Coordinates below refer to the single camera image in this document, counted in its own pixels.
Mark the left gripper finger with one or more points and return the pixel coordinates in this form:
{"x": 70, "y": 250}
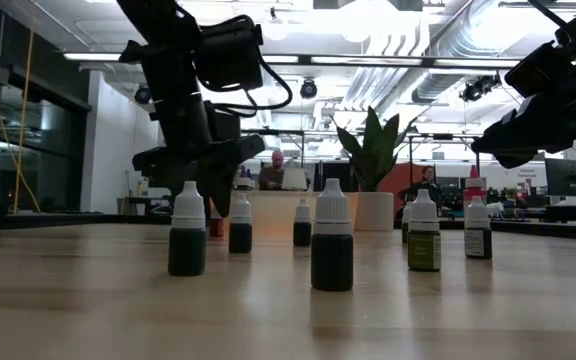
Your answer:
{"x": 225, "y": 192}
{"x": 203, "y": 180}

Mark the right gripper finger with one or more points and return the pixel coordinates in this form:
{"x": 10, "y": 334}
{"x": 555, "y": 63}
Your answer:
{"x": 558, "y": 122}
{"x": 515, "y": 150}

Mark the large blue food coloring bottle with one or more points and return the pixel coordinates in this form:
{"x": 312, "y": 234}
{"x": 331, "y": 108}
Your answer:
{"x": 249, "y": 175}

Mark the small orange-red dropper bottle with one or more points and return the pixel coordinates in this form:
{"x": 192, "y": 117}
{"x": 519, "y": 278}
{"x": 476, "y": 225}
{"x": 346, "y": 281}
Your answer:
{"x": 216, "y": 227}

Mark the small dark green dropper bottle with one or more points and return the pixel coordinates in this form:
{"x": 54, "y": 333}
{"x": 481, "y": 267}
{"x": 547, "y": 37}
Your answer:
{"x": 240, "y": 237}

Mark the small blue dropper bottle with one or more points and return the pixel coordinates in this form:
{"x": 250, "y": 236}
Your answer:
{"x": 187, "y": 250}

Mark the small black dropper bottle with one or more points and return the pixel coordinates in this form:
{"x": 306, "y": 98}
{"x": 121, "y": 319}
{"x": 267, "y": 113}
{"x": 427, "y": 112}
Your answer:
{"x": 302, "y": 234}

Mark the small dark purple dropper bottle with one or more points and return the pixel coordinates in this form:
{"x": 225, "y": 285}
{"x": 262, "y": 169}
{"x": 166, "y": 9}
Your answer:
{"x": 478, "y": 242}

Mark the small red dropper bottle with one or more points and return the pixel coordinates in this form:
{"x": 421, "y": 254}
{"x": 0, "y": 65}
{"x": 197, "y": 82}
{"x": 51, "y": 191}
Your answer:
{"x": 332, "y": 260}

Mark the small white-labelled dropper bottle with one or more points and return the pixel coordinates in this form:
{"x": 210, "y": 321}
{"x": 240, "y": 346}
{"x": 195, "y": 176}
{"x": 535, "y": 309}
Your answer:
{"x": 405, "y": 215}

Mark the small olive-labelled dropper bottle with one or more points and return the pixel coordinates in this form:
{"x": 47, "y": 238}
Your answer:
{"x": 424, "y": 250}

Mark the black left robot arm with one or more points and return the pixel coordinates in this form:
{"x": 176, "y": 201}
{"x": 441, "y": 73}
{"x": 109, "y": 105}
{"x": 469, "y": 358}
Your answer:
{"x": 168, "y": 75}

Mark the large purple food coloring bottle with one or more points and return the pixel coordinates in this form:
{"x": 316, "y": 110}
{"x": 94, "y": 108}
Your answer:
{"x": 241, "y": 174}

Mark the large pink food coloring bottle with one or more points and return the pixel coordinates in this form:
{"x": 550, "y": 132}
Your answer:
{"x": 474, "y": 192}

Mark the person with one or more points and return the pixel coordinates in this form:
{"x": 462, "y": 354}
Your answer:
{"x": 270, "y": 179}
{"x": 428, "y": 189}

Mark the orange translucent plastic bin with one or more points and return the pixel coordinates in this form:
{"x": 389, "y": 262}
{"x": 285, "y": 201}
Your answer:
{"x": 273, "y": 215}

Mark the black monitor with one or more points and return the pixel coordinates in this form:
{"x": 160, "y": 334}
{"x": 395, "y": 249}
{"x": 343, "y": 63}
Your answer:
{"x": 568, "y": 177}

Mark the black ceiling spotlight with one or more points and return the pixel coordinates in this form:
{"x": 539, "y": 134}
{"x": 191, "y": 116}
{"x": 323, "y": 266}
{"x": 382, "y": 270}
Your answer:
{"x": 308, "y": 89}
{"x": 141, "y": 95}
{"x": 479, "y": 87}

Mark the black desk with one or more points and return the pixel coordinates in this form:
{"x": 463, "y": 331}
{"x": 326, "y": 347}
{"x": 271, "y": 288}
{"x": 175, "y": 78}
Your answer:
{"x": 568, "y": 212}

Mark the orange partition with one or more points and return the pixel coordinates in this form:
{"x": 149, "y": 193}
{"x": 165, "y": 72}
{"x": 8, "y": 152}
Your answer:
{"x": 403, "y": 180}

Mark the snake plant in white pot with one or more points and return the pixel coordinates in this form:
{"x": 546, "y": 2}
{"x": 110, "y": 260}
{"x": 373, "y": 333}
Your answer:
{"x": 375, "y": 210}

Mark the white globe lamp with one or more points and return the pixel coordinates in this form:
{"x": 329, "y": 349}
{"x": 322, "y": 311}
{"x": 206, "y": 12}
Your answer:
{"x": 277, "y": 27}

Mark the long white light bar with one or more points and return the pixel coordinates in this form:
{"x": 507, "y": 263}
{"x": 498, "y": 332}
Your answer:
{"x": 368, "y": 60}

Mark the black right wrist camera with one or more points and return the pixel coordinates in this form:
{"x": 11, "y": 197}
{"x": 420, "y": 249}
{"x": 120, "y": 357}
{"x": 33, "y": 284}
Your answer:
{"x": 538, "y": 67}

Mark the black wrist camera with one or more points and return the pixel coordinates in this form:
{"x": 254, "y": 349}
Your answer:
{"x": 538, "y": 67}
{"x": 228, "y": 55}

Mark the black metal frame stand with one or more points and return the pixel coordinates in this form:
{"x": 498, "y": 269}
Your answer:
{"x": 443, "y": 136}
{"x": 280, "y": 132}

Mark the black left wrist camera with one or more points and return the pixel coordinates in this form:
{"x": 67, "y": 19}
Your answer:
{"x": 228, "y": 55}

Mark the silver ventilation duct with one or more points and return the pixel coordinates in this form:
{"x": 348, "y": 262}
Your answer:
{"x": 448, "y": 45}

